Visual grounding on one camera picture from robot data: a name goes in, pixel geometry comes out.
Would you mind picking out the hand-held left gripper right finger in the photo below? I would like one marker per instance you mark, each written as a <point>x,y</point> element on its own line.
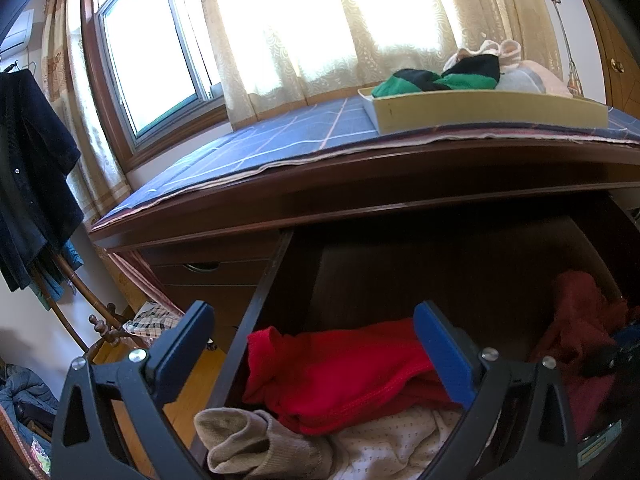
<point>442,355</point>

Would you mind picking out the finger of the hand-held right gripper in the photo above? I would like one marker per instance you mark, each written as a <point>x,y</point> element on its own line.
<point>627,340</point>
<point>600,360</point>

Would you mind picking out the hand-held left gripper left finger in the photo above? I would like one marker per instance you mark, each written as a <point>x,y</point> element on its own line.
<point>185,350</point>

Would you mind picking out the dark red underwear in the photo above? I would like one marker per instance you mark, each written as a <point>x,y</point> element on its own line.
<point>575,310</point>

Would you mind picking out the dark wooden drawer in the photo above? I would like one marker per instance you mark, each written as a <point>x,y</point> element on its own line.
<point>400,280</point>

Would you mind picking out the large red underwear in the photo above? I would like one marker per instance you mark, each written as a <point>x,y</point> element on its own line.
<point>340,370</point>

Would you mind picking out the cream dotted underwear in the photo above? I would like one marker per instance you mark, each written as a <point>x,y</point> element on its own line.
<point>390,445</point>

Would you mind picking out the beige knit underwear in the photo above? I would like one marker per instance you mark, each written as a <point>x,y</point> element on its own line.
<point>260,445</point>

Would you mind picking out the yellow cardboard tray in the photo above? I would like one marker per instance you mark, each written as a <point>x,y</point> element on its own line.
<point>490,112</point>

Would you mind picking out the pale pink underwear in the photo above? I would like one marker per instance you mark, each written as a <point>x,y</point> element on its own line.
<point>547,80</point>

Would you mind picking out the green black striped underwear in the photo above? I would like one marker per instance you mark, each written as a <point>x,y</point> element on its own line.
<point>430,82</point>

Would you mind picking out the white underwear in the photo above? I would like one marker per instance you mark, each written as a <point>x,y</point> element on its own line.
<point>505,50</point>

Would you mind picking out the checkered cloth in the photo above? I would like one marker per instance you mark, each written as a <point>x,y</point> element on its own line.
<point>152,322</point>

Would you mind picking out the teal garment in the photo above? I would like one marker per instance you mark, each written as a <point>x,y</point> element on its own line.
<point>50,280</point>

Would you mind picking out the blue grey jacket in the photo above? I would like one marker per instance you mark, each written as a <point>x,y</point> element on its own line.
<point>25,400</point>

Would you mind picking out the colourful bag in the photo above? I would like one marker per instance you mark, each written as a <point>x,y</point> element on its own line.
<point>41,455</point>

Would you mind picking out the dark wooden desk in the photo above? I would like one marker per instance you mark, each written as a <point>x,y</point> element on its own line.
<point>350,180</point>

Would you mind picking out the blue plaid tablecloth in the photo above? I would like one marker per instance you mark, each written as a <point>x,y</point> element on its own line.
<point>250,145</point>

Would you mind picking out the dark navy coat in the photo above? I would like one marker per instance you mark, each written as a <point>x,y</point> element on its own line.
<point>35,170</point>

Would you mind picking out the brass door knob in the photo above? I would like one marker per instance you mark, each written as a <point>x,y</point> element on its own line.
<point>617,65</point>

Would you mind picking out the wooden framed window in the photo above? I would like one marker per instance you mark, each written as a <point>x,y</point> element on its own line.
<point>150,60</point>

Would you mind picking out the beige patterned side curtain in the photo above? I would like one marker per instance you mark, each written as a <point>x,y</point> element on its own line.
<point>60,60</point>

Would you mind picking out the cream lace curtain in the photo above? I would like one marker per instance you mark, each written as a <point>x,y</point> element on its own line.
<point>375,20</point>

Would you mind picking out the white air conditioner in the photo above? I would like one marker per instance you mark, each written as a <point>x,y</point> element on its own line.
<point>17,32</point>

